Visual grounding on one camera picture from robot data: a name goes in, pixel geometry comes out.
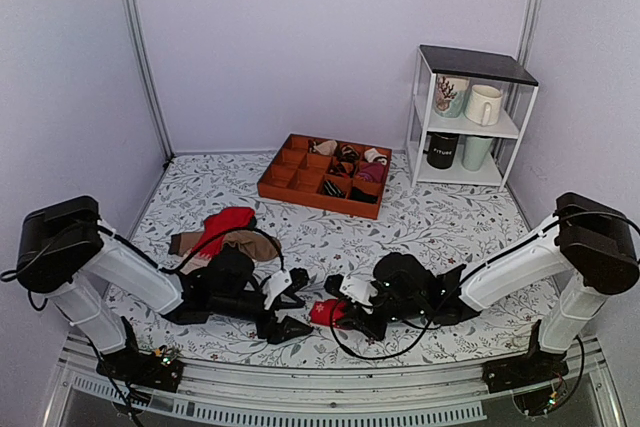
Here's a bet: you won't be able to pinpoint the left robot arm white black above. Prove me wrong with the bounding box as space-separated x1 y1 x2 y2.
2 196 312 381

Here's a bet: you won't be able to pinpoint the floral table cloth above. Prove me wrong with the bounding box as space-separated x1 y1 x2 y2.
106 153 557 369

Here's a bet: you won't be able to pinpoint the red sock in pile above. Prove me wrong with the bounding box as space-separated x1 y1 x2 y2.
194 207 255 258

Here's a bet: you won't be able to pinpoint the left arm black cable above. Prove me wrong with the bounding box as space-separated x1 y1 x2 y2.
0 224 286 313

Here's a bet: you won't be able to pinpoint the pale green mug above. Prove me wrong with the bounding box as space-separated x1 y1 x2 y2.
462 136 493 172

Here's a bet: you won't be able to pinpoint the left aluminium frame post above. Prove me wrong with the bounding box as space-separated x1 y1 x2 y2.
122 0 175 165

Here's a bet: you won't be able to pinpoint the aluminium frame post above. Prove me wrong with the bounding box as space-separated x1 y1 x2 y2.
517 0 542 67
122 0 175 165

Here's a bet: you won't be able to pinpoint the white brown socks in tray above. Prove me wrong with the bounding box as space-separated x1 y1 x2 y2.
364 147 388 166

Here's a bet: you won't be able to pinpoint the right aluminium frame post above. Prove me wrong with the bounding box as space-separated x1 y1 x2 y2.
517 0 542 67

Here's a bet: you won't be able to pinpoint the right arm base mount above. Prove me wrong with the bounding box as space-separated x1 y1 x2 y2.
482 321 569 393

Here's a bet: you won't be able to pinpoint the brown patterned socks in tray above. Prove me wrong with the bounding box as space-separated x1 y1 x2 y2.
328 144 360 178

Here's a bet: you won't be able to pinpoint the beige rolled socks in tray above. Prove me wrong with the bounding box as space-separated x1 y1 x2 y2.
308 139 338 157

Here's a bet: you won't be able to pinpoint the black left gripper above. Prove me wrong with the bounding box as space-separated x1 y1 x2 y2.
211 291 314 346

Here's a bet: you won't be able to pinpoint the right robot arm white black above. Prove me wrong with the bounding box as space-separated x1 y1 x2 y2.
329 193 639 383

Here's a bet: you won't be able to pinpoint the aluminium front table rail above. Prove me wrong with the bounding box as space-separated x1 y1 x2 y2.
43 340 630 426

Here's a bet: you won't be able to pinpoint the black striped socks in tray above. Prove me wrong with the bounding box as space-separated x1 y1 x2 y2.
322 179 350 199

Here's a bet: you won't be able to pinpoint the red santa sock pair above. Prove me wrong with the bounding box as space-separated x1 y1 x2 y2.
310 299 349 329

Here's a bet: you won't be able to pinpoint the white shelf rack black top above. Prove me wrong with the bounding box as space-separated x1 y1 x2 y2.
405 45 539 189

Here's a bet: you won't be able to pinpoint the orange divided organizer tray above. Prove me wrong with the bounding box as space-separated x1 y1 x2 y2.
257 133 392 220

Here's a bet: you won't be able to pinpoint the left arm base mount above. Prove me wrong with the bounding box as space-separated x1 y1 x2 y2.
96 332 184 393

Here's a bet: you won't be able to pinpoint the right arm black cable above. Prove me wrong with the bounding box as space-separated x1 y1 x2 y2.
328 209 640 361

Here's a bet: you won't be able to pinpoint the black mug with text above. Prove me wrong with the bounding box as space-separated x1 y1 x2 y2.
427 132 459 170

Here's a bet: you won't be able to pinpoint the floral patterned mug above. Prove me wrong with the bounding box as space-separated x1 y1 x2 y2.
434 74 470 118

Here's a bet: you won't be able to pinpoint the cream white mug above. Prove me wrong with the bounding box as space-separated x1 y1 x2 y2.
464 84 503 127

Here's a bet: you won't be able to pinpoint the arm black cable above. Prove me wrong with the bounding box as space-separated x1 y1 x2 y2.
328 209 640 361
0 224 286 313

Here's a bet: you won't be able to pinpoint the purple socks in tray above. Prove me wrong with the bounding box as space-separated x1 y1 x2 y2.
354 162 386 183

